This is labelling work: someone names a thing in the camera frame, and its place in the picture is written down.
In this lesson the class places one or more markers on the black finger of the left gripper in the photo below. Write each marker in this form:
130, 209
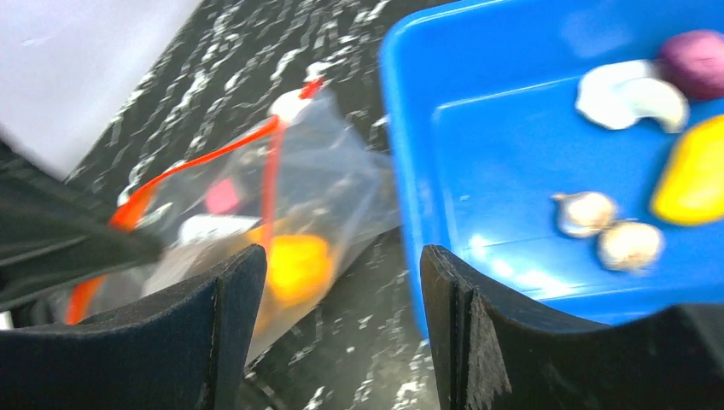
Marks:
53, 236

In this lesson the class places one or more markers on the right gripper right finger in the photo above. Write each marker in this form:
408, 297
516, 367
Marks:
495, 348

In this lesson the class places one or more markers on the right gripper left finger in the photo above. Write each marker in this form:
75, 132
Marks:
183, 347

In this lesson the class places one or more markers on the orange bell pepper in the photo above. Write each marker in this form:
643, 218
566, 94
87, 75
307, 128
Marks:
300, 270

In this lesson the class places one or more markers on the clear zip top bag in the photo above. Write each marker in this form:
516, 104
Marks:
302, 170

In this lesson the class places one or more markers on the blue plastic bin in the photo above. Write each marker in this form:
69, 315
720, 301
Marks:
483, 129

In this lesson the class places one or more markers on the yellow mango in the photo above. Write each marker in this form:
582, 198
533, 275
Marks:
689, 191

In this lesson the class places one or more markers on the pink eraser block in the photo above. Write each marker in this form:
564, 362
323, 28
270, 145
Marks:
222, 198

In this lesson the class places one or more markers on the white mushroom piece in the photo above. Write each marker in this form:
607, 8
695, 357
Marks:
617, 96

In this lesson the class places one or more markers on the purple onion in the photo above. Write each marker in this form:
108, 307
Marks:
693, 62

